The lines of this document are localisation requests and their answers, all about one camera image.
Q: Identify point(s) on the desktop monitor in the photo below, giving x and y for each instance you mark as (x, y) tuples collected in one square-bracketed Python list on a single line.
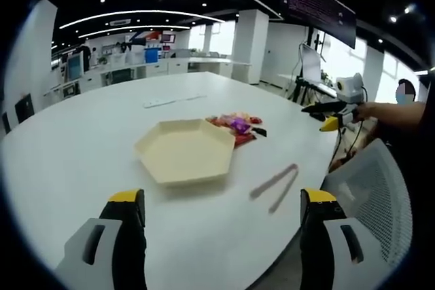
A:
[(75, 67)]

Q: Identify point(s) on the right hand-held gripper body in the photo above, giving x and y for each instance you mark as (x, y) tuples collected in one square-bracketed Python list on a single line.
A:
[(350, 89)]

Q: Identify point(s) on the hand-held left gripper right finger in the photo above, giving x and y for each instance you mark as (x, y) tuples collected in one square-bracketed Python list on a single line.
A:
[(326, 256)]

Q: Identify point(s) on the white mesh office chair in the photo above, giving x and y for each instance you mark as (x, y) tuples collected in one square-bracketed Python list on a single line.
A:
[(370, 184)]

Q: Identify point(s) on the laptop on stand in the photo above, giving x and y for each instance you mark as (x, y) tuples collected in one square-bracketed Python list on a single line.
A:
[(311, 64)]

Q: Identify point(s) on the blue crate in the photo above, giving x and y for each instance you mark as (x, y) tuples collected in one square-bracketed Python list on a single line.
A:
[(152, 55)]

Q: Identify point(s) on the black tripod stand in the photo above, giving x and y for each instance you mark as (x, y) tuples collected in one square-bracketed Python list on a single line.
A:
[(299, 89)]

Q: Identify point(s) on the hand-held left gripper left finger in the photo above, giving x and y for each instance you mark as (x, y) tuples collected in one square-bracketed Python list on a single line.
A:
[(112, 256)]

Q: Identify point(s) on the person's right hand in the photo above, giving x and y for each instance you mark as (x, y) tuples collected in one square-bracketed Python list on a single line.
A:
[(364, 112)]

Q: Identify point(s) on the mauve food tongs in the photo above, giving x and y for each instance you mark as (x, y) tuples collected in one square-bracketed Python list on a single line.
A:
[(276, 176)]

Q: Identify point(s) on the white long counter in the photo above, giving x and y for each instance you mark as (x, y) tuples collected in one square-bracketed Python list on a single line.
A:
[(176, 66)]

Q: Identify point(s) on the cream hexagonal container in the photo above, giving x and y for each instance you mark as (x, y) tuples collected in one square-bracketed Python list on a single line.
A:
[(185, 152)]

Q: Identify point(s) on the black chair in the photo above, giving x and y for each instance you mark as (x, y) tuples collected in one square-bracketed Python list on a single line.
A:
[(24, 108)]

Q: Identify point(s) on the pile of food snack packets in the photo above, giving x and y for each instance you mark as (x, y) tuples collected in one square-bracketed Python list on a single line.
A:
[(239, 125)]

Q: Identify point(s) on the large hanging dark screen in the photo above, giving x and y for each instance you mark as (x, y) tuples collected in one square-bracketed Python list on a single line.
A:
[(319, 8)]

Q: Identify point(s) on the white power strip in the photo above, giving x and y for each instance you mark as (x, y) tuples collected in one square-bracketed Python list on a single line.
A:
[(159, 102)]

